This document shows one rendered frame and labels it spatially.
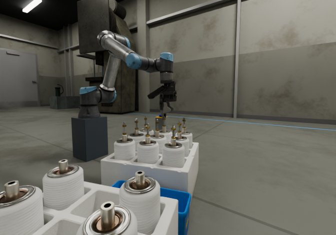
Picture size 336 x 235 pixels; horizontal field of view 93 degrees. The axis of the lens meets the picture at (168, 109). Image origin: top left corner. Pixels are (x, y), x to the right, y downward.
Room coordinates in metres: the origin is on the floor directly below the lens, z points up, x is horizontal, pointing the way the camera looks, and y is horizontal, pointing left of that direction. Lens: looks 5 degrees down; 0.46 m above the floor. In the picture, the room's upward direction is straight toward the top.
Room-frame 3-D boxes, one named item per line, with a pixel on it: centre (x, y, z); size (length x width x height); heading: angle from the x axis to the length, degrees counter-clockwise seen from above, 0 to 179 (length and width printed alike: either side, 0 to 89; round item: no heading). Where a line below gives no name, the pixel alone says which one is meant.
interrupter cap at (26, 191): (0.32, 0.33, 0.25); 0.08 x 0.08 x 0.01
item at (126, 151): (0.73, 0.20, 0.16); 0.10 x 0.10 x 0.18
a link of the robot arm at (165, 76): (0.92, 0.01, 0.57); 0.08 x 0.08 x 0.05
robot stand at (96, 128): (1.20, 0.60, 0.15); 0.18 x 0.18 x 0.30; 57
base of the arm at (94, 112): (1.20, 0.60, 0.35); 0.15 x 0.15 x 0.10
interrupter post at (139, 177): (0.36, 0.07, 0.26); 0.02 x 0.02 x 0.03
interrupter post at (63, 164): (0.43, 0.29, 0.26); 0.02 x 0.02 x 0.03
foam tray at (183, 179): (0.81, 0.06, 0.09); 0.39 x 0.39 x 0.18; 73
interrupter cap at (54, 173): (0.43, 0.29, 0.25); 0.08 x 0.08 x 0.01
